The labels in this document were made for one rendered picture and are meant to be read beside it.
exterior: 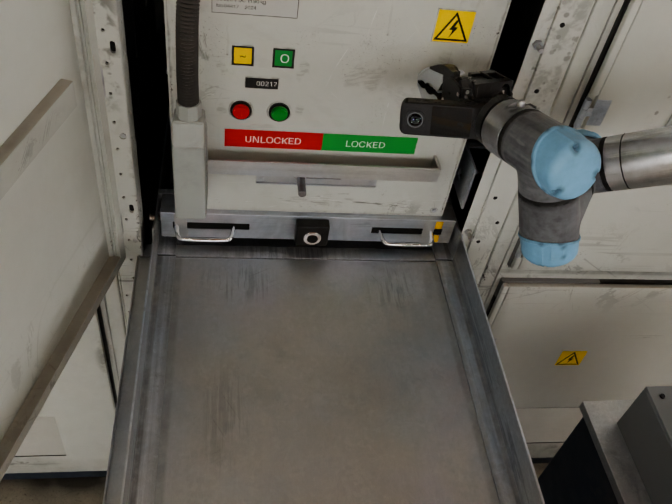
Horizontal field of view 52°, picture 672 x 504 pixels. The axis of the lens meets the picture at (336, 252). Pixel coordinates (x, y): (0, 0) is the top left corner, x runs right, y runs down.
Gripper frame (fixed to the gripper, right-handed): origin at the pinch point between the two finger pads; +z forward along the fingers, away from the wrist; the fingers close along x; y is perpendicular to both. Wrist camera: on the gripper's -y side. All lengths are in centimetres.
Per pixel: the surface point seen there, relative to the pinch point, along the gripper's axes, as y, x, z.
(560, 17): 16.1, 10.6, -10.1
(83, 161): -50, -11, 11
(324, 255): -10.6, -36.0, 10.7
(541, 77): 16.7, 1.2, -7.8
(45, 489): -73, -114, 45
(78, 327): -55, -38, 6
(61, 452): -66, -99, 41
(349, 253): -5.8, -36.2, 10.1
